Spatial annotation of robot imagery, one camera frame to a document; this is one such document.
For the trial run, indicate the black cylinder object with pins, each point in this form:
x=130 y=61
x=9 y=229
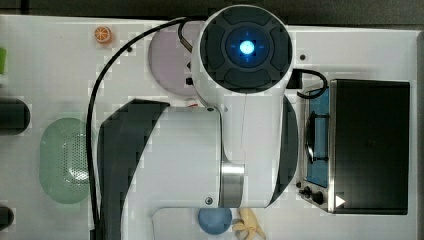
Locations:
x=14 y=116

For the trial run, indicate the orange slice toy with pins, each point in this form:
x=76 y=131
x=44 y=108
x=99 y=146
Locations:
x=103 y=35

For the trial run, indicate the blue bowl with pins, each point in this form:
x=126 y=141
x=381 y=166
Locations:
x=214 y=221

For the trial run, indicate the black toaster oven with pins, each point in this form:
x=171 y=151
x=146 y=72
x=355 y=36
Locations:
x=355 y=147

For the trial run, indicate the green object at edge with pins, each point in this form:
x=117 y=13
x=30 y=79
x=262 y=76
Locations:
x=3 y=54

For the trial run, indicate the pale purple plate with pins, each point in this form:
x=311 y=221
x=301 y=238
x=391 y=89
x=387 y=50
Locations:
x=170 y=62

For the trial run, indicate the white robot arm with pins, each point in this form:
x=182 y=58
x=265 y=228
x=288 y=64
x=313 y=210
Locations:
x=237 y=149

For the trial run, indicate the plush peeled banana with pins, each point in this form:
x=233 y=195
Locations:
x=248 y=225

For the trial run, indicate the dark object lower left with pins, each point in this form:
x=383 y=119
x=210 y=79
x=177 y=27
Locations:
x=6 y=217

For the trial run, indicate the green perforated strainer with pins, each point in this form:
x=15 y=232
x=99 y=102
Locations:
x=63 y=168

